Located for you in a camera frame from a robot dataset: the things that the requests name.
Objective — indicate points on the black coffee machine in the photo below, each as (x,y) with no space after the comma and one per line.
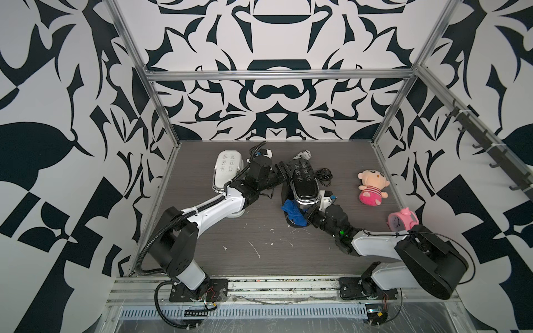
(303,187)

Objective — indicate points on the white coffee machine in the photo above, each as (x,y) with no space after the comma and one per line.
(227,166)

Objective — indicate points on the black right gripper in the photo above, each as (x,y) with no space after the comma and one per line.
(311,215)

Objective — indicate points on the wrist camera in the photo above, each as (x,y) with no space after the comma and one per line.
(264,153)
(327,199)

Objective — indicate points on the pink plush pig toy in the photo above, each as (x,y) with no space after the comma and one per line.
(372,188)

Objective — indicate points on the blue cleaning cloth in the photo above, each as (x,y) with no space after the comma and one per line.
(293,214)

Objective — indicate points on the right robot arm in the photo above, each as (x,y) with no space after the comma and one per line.
(421,258)

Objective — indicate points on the newspaper print glasses case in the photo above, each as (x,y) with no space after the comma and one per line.
(303,155)

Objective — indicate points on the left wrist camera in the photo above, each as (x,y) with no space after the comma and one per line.
(264,153)

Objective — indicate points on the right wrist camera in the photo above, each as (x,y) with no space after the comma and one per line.
(327,199)

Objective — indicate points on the pink alarm clock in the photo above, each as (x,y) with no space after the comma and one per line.
(402,220)

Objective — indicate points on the wall hook rail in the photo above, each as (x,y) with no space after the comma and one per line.
(487,142)

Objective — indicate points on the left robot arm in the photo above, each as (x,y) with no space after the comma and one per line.
(171,247)

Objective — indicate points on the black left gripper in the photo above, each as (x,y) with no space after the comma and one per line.
(281,175)

